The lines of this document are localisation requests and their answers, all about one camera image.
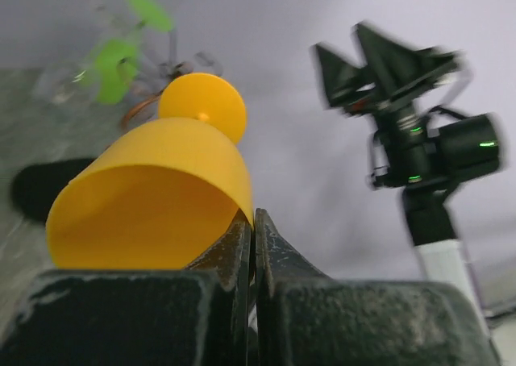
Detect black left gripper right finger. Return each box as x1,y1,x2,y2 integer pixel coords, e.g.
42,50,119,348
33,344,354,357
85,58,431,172
255,209,500,366

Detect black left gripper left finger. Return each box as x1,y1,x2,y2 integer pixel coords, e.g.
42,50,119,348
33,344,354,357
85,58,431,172
1,214,252,365

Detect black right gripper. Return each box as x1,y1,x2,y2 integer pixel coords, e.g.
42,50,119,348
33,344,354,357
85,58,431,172
313,23,460,116

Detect orange wine glass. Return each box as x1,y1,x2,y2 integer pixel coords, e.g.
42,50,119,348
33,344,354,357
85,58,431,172
46,73,254,270

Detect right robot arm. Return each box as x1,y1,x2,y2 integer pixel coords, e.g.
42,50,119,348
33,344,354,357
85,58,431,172
312,22,501,310

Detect green wine glass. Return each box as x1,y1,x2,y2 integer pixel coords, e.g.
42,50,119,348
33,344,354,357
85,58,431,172
89,0,175,105

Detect clear wine glass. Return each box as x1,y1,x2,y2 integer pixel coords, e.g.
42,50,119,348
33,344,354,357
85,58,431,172
32,8,108,105

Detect copper wire glass rack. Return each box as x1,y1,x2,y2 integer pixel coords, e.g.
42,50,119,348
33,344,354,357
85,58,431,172
10,2,225,224

